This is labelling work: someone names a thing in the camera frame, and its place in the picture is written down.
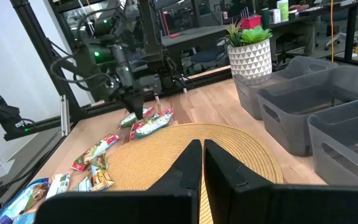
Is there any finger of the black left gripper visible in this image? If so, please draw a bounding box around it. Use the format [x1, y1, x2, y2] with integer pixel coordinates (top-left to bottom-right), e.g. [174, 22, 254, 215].
[123, 95, 136, 116]
[134, 93, 145, 121]

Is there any silver blue granola bar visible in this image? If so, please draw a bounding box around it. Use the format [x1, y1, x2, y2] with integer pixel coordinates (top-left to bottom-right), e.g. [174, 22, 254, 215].
[73, 177, 93, 192]

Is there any green bottle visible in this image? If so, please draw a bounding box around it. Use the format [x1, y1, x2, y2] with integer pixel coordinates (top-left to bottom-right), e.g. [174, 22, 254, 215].
[261, 7, 272, 29]

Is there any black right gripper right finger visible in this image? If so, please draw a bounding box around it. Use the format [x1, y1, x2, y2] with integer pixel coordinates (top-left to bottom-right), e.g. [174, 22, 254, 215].
[203, 139, 358, 224]

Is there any white green canister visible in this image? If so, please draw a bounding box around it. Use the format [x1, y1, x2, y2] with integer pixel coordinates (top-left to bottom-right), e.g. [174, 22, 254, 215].
[277, 0, 290, 22]

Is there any long black desk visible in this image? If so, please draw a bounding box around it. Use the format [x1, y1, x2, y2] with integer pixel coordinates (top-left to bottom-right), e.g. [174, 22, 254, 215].
[162, 0, 358, 69]

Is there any grey plastic bin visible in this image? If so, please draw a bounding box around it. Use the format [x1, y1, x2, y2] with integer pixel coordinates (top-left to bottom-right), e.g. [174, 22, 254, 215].
[308, 95, 358, 187]
[233, 55, 339, 121]
[255, 65, 358, 157]

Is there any round woven straw placemat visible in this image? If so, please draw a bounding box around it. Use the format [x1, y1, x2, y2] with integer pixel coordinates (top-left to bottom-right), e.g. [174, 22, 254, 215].
[106, 123, 285, 224]

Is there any green chocolate chip granola bar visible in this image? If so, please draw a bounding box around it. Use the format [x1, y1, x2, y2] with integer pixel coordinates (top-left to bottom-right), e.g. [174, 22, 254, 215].
[70, 133, 120, 172]

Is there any red box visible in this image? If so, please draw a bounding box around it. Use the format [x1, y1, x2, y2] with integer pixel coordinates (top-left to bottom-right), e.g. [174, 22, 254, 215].
[240, 14, 262, 30]

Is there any small white box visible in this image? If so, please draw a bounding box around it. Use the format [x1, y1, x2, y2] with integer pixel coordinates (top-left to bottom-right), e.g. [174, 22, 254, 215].
[268, 8, 282, 24]

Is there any succulent in white patterned pot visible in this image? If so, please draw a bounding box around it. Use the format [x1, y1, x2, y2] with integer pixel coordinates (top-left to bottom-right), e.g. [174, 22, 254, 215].
[221, 19, 273, 86]

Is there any orange chewy granola bar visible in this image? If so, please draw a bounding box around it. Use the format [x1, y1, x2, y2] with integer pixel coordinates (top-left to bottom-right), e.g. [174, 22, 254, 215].
[90, 154, 116, 192]

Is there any office chair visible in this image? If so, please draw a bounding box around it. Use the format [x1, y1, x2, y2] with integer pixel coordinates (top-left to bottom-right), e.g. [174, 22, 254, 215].
[315, 12, 358, 51]

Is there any green orange snack packet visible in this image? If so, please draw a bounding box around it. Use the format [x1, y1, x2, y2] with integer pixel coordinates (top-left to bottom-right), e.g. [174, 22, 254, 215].
[0, 177, 50, 224]

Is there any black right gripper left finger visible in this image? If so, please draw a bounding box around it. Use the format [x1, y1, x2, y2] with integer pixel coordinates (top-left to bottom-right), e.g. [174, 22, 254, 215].
[35, 139, 203, 224]

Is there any silver metal bracket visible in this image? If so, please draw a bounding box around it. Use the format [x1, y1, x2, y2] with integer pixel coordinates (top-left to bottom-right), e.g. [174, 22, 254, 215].
[60, 95, 71, 137]

